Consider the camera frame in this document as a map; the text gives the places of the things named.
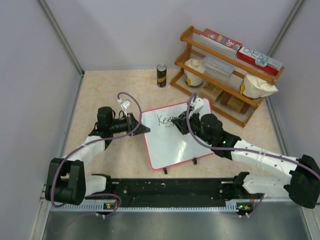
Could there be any clear plastic box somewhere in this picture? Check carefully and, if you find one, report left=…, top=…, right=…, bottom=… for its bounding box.
left=202, top=56, right=236, bottom=77

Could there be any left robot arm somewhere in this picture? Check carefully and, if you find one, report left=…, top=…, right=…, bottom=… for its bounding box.
left=45, top=106, right=151, bottom=205

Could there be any dark brown box on rack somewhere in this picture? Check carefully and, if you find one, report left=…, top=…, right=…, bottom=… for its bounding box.
left=220, top=92, right=251, bottom=114

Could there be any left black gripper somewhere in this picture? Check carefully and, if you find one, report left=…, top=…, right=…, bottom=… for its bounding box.
left=108, top=112, right=149, bottom=136

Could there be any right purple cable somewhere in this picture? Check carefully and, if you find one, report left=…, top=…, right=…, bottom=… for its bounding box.
left=186, top=92, right=320, bottom=218

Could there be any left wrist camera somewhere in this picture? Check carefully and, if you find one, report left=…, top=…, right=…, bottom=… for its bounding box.
left=117, top=98, right=132, bottom=116

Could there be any cream cloth bag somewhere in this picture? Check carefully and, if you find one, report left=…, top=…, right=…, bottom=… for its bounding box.
left=240, top=73, right=278, bottom=99

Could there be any red box with 3D print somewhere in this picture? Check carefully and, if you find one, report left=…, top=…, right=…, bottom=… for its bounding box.
left=199, top=28, right=243, bottom=57

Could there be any white jar on rack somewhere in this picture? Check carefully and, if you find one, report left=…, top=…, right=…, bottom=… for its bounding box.
left=184, top=58, right=206, bottom=88

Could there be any brown cardboard packet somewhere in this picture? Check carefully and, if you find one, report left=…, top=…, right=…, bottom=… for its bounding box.
left=199, top=82, right=224, bottom=102

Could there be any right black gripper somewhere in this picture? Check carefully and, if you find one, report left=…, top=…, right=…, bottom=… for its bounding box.
left=172, top=108, right=214, bottom=146

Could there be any pink framed whiteboard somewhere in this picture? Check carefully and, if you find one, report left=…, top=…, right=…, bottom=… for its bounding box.
left=141, top=102, right=213, bottom=170

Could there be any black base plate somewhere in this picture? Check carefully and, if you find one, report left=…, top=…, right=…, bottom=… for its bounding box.
left=84, top=177, right=273, bottom=208

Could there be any grey cable duct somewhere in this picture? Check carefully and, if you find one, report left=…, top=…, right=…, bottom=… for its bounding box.
left=50, top=200, right=253, bottom=213

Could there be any red white foil box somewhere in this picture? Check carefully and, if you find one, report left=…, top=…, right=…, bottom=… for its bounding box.
left=236, top=46, right=283, bottom=77

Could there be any wooden two tier rack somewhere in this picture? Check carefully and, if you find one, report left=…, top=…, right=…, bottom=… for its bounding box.
left=170, top=26, right=285, bottom=127

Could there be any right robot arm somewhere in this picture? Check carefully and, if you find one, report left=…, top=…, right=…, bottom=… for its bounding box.
left=171, top=112, right=320, bottom=209

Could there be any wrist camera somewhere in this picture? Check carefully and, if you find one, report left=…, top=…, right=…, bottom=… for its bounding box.
left=187, top=97, right=205, bottom=118
left=117, top=98, right=132, bottom=116

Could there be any black drink can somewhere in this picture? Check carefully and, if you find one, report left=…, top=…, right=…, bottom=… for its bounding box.
left=156, top=64, right=167, bottom=88

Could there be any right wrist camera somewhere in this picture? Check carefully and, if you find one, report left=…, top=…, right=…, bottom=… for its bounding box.
left=187, top=97, right=205, bottom=118

